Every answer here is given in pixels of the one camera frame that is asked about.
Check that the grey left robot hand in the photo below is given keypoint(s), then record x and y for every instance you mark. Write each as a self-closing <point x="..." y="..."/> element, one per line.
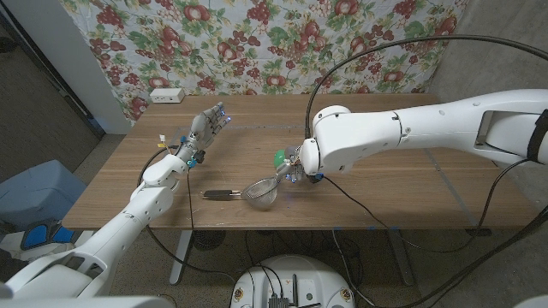
<point x="204" y="126"/>

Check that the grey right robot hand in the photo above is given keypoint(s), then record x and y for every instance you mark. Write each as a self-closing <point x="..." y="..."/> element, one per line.
<point x="293" y="164"/>

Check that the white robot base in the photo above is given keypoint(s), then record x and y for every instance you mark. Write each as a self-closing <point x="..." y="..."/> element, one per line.
<point x="317" y="278"/>

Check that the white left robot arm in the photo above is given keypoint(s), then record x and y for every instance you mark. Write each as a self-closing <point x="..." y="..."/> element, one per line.
<point x="145" y="205"/>

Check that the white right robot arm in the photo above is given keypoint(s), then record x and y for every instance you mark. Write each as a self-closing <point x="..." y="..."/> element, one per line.
<point x="385" y="132"/>

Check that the green stress ball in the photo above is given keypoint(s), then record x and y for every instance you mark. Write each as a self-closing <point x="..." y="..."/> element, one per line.
<point x="279" y="158"/>

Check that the white power strip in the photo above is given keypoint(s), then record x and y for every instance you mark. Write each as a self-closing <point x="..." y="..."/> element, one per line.
<point x="167" y="96"/>

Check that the floral fruit print backdrop cloth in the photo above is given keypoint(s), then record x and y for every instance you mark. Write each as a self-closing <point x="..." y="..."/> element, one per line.
<point x="257" y="43"/>

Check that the black round fan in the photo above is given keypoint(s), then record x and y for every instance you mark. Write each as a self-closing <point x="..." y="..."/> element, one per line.
<point x="208" y="239"/>

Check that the white table leg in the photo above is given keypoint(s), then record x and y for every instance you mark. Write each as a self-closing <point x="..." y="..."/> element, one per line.
<point x="180" y="256"/>

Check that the dark table leg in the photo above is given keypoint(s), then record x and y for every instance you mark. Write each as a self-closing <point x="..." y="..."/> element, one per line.
<point x="402" y="261"/>

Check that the blue grey bin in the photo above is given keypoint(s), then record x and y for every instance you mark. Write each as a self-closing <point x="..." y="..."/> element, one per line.
<point x="38" y="192"/>

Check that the blue padded black device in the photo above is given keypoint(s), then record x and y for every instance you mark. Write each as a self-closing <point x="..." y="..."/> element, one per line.
<point x="43" y="234"/>

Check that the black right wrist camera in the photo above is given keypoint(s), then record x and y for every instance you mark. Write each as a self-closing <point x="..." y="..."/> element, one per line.
<point x="317" y="177"/>

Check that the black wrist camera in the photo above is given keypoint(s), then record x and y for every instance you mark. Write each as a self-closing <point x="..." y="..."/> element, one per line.
<point x="317" y="177"/>
<point x="196" y="159"/>

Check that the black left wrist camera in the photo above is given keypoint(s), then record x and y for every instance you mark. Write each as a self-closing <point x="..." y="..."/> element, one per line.
<point x="196" y="159"/>

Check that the black door frame rail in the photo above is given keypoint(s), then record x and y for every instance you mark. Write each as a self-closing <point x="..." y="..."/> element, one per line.
<point x="96" y="128"/>

